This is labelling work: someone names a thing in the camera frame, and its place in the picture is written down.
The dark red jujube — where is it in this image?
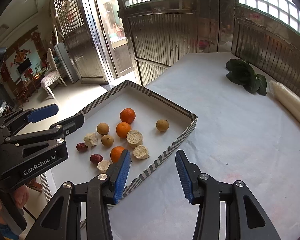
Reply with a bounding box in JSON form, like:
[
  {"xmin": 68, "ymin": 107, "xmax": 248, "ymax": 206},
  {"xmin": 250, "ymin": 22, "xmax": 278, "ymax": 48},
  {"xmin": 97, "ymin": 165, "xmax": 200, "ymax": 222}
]
[
  {"xmin": 90, "ymin": 154, "xmax": 103, "ymax": 165},
  {"xmin": 76, "ymin": 142, "xmax": 88, "ymax": 152}
]

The orange mandarin with stem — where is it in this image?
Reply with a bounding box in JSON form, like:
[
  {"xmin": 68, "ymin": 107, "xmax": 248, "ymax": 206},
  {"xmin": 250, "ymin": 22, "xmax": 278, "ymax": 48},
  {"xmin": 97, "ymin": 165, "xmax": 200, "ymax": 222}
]
[{"xmin": 116, "ymin": 122, "xmax": 132, "ymax": 139}]

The large orange mandarin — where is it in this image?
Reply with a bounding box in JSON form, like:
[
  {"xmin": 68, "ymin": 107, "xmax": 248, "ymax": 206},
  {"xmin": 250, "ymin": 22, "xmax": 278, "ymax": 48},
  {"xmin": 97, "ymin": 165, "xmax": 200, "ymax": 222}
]
[{"xmin": 120, "ymin": 108, "xmax": 136, "ymax": 124}]

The round beige sugarcane chunk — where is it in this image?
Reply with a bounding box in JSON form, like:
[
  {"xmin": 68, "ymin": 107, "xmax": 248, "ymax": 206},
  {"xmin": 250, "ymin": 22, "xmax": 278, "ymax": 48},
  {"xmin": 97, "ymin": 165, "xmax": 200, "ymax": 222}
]
[{"xmin": 126, "ymin": 129, "xmax": 143, "ymax": 148}]

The tan longan with stem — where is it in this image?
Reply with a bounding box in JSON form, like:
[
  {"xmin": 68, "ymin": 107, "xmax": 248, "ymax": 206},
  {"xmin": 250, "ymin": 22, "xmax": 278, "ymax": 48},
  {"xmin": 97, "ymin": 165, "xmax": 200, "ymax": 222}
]
[{"xmin": 155, "ymin": 119, "xmax": 170, "ymax": 132}]

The person's left hand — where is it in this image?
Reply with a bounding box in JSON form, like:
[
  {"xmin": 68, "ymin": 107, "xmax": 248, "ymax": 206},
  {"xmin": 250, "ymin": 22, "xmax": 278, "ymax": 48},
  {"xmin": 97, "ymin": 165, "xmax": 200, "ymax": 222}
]
[{"xmin": 0, "ymin": 185, "xmax": 29, "ymax": 228}]

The tan longan right group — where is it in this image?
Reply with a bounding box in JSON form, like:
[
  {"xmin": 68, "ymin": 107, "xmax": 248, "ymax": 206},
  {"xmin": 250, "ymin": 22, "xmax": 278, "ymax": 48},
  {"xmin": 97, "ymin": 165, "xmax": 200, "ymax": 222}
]
[{"xmin": 101, "ymin": 134, "xmax": 114, "ymax": 147}]

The white chair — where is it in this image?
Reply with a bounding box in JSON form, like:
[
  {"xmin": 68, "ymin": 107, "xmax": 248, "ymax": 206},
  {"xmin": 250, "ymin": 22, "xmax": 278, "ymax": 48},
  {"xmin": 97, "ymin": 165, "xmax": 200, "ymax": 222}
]
[{"xmin": 40, "ymin": 48, "xmax": 67, "ymax": 98}]

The orange mandarin far right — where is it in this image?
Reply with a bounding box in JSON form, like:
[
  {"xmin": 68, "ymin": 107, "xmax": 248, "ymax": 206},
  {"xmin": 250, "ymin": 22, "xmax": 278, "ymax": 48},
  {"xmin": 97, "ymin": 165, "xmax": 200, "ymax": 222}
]
[{"xmin": 110, "ymin": 146, "xmax": 125, "ymax": 163}]

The striped cardboard tray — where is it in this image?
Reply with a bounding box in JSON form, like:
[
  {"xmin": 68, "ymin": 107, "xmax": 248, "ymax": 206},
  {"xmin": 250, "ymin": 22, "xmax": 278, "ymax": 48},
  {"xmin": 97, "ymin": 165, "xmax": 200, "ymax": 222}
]
[{"xmin": 41, "ymin": 80, "xmax": 197, "ymax": 227}]

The long white radish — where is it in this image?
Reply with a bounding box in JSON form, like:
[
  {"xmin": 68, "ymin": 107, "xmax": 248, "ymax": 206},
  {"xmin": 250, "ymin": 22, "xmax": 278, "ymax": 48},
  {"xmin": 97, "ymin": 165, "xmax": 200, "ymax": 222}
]
[{"xmin": 269, "ymin": 80, "xmax": 300, "ymax": 122}]

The dark green leafy vegetable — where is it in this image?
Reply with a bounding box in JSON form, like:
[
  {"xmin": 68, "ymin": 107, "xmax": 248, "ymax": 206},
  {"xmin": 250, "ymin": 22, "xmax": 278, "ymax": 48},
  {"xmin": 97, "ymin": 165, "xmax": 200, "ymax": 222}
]
[{"xmin": 226, "ymin": 59, "xmax": 267, "ymax": 96}]

